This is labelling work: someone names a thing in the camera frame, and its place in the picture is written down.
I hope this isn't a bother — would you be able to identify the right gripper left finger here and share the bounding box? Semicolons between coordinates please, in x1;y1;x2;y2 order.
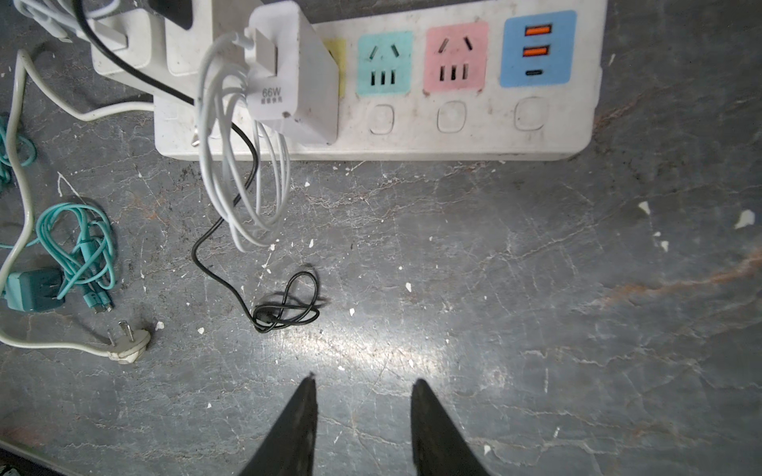
239;374;319;475

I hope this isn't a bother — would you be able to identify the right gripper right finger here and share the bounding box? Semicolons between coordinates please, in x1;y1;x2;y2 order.
411;379;488;475

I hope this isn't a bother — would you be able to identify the white charger adapter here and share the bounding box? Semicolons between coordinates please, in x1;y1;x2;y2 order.
194;1;339;251

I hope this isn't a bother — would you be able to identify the white multicolour power strip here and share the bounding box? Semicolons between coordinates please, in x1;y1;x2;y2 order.
0;0;609;365

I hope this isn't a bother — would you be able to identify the teal charger lower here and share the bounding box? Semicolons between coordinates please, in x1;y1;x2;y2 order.
3;268;65;313

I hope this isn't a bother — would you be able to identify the teal cable bundle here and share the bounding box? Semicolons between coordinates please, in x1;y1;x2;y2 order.
0;115;120;313

